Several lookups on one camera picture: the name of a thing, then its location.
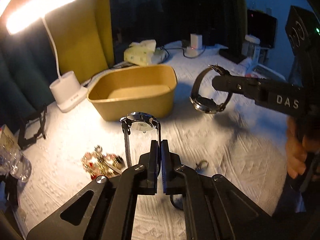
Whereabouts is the black plastic frame bracket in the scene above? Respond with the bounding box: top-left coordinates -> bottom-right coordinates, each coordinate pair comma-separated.
17,104 -> 47,150

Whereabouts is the tan oval storage box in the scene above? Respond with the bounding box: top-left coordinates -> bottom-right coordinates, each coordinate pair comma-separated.
87,64 -> 177,121

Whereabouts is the gold red jewelry brooch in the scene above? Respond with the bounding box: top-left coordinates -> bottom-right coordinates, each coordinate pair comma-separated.
81,145 -> 126,180

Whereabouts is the white charger on power strip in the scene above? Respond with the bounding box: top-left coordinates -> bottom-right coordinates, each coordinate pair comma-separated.
184,34 -> 205,59

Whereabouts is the yellow tissue pack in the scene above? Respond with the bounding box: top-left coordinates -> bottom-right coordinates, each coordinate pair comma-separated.
124,40 -> 165,66

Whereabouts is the clear plastic water bottle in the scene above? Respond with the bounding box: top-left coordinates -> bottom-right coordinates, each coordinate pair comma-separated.
0,125 -> 33,183

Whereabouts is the white desk lamp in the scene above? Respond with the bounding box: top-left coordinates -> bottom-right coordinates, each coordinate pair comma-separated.
5,0 -> 88,113

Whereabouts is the dark monitor screen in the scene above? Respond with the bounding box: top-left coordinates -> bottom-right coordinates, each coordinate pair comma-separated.
247,9 -> 278,49

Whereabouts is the black speaker box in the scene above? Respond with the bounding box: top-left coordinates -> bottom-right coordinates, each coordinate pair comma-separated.
285,5 -> 319,87

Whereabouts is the black cable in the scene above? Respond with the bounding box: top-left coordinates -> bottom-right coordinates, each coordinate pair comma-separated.
157,45 -> 207,64

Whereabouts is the silver watch brown strap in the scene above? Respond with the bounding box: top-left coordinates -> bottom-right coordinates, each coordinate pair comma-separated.
189,64 -> 233,114

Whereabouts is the white jar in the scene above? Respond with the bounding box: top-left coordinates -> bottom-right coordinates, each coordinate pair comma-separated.
241,34 -> 260,59

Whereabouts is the silver watch black strap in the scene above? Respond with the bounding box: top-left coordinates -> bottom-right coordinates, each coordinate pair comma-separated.
119,112 -> 162,168

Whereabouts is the person's right hand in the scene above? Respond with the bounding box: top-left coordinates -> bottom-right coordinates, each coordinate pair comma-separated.
285,117 -> 319,179

